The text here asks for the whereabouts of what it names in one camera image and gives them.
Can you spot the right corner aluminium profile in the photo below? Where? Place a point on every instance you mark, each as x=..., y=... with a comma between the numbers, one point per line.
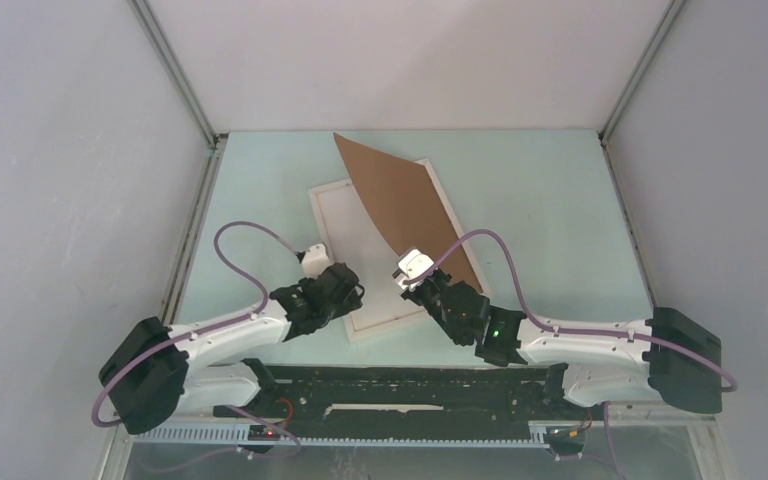
x=651, y=50

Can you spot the brown backing board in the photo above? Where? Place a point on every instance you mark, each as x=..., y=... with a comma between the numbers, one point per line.
x=400, y=198

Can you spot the white picture frame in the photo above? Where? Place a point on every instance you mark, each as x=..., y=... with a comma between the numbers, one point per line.
x=331, y=225

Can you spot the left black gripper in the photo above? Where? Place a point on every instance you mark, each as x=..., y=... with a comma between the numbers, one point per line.
x=350, y=302

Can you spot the white toothed cable duct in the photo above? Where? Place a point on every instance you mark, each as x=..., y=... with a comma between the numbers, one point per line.
x=256, y=435

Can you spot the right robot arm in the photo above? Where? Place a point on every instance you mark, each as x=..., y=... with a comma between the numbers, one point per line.
x=667, y=357

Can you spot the corner aluminium profile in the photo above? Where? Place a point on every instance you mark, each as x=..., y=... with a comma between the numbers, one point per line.
x=158, y=39
x=651, y=50

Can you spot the left corner aluminium profile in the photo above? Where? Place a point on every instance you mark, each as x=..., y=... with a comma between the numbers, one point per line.
x=158, y=39

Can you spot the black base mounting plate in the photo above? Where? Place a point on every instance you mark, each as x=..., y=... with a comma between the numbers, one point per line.
x=399, y=403

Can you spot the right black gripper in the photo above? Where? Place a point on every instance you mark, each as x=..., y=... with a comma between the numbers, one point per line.
x=414, y=294

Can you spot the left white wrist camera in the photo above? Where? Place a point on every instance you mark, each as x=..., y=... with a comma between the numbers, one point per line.
x=314, y=260

